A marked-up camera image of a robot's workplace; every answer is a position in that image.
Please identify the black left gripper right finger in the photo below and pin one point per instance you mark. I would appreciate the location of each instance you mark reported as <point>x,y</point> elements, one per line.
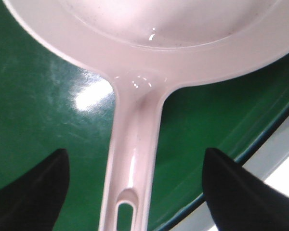
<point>239,201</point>

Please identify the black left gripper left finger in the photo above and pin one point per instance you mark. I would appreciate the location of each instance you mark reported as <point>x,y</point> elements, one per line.
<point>34,200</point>

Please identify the beige plastic dustpan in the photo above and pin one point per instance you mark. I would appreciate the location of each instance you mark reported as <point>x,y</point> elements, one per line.
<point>147,49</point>

